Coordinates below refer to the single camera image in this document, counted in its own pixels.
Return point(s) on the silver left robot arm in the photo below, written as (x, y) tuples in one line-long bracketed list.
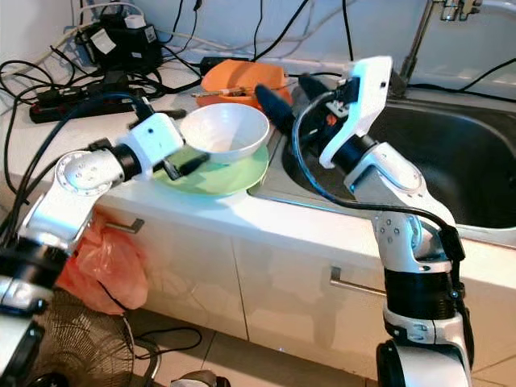
[(64, 201)]

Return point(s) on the white bowl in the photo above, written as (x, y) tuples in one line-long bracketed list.
[(226, 127)]

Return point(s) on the stainless steel sink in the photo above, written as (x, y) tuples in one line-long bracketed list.
[(451, 153)]

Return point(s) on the orange bowl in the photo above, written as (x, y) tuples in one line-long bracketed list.
[(242, 72)]

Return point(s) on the white kitchen cabinet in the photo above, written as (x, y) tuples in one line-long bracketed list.
[(250, 282)]

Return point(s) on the grey robot foot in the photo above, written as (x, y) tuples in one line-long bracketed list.
[(201, 379)]

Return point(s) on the green plate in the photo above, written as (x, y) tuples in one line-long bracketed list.
[(218, 179)]

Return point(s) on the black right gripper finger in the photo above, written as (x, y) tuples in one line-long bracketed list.
[(274, 107), (318, 90)]

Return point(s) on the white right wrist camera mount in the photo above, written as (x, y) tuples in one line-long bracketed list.
[(367, 93)]

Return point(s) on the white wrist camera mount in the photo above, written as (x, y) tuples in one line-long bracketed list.
[(157, 137), (367, 93)]

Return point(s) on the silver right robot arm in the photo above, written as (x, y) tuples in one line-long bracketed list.
[(403, 210)]

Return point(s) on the metal faucet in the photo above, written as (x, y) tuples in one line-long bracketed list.
[(418, 36)]

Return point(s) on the pink plastic bag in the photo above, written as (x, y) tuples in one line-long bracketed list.
[(109, 266)]

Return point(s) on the black power strip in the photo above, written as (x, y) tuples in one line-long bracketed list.
[(81, 105)]

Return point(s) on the orange plate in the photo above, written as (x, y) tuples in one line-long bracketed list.
[(205, 101)]

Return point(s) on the patterned chopstick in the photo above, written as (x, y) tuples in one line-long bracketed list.
[(218, 92)]

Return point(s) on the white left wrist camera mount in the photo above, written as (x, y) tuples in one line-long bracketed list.
[(157, 137)]

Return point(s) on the small black power plug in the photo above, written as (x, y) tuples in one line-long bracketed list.
[(222, 64)]

